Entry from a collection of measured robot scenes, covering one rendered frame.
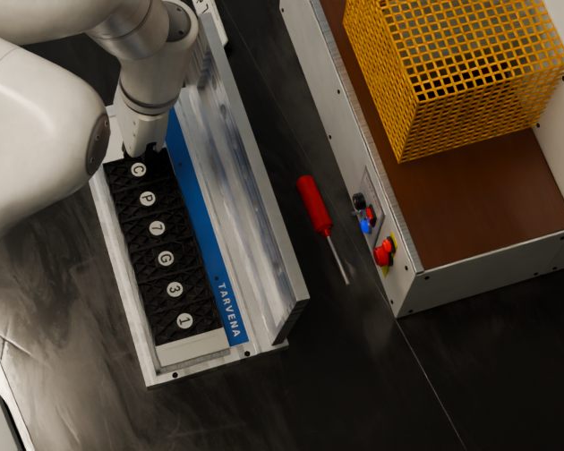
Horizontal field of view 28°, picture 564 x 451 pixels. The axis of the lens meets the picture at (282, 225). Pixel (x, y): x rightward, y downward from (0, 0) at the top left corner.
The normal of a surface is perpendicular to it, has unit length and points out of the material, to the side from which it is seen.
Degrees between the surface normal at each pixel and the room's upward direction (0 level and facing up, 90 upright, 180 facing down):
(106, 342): 0
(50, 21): 88
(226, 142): 81
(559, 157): 90
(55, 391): 0
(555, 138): 90
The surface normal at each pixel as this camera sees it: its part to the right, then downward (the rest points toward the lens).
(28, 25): 0.13, 0.91
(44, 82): 0.25, -0.60
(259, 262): 0.20, -0.42
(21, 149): -0.24, 0.14
